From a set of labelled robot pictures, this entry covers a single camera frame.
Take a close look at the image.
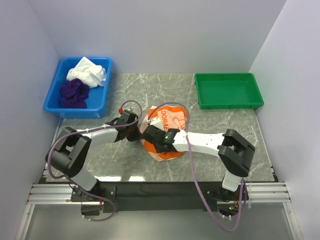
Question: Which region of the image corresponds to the orange Doraemon towel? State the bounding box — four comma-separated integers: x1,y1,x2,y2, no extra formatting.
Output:
139,105,187,162

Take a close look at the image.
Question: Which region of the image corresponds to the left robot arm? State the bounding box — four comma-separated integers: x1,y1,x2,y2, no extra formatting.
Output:
45,109,140,201

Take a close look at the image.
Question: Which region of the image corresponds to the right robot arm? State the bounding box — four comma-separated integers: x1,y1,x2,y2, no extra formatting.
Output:
141,125,256,200

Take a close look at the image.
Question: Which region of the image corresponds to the blue plastic bin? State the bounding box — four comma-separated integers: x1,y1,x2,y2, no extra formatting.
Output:
43,57,113,119

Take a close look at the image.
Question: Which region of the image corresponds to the white towel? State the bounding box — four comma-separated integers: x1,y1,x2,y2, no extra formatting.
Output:
66,56,107,88

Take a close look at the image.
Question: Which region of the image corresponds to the purple towel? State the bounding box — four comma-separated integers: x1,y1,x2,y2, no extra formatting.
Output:
59,78,90,109

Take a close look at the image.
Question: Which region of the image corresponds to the green plastic tray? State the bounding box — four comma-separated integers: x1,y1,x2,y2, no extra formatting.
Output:
194,72,264,110

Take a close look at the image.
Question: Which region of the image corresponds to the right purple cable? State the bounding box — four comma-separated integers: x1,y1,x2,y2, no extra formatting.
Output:
147,101,250,233

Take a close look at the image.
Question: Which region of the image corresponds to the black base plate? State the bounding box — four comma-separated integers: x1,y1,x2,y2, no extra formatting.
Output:
70,181,250,216

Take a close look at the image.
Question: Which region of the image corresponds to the aluminium mounting rail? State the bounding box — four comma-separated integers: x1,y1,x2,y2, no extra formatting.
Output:
27,181,291,205

